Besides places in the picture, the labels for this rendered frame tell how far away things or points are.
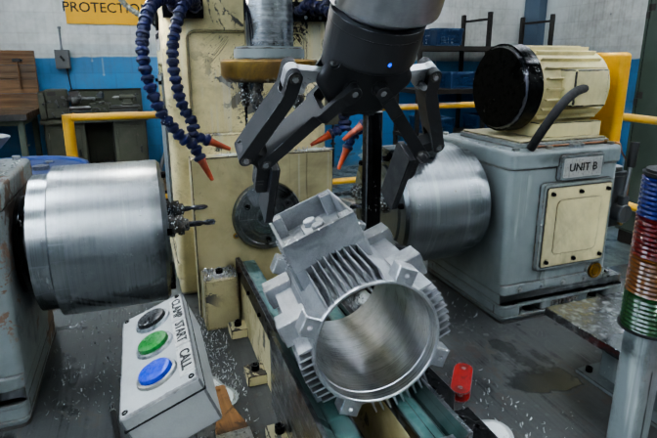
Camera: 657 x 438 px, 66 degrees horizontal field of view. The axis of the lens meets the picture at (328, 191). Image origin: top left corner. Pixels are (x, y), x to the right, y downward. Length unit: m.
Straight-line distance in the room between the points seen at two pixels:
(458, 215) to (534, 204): 0.17
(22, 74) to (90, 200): 5.12
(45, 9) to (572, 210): 5.60
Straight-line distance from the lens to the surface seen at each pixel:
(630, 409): 0.75
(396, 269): 0.59
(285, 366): 0.73
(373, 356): 0.73
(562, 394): 0.98
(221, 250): 1.09
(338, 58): 0.39
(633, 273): 0.68
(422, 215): 0.96
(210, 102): 1.15
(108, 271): 0.85
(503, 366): 1.01
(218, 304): 1.07
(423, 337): 0.68
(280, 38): 0.94
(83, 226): 0.84
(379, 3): 0.36
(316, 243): 0.63
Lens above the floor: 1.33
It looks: 14 degrees down
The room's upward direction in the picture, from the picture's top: straight up
